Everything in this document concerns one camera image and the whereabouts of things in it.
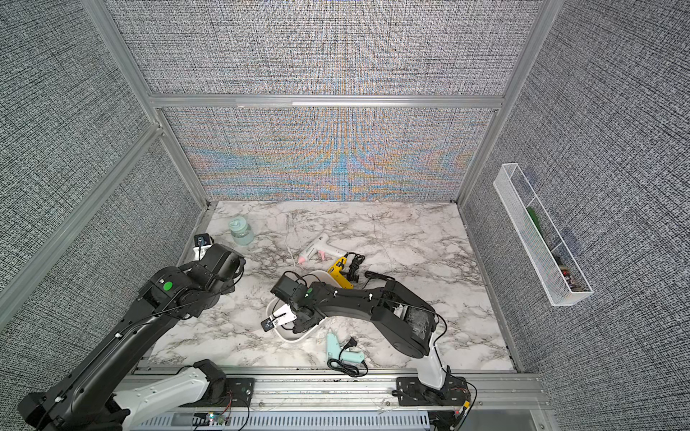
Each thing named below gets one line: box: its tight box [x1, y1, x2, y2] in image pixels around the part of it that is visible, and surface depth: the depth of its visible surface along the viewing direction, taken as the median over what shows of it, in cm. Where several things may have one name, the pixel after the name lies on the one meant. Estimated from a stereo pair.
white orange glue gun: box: [269, 303, 298, 327], surface depth 76 cm
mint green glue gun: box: [326, 332, 369, 378], surface depth 80 cm
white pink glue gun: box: [298, 233, 348, 264], surface depth 102 cm
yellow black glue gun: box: [327, 252, 354, 290], surface depth 99 cm
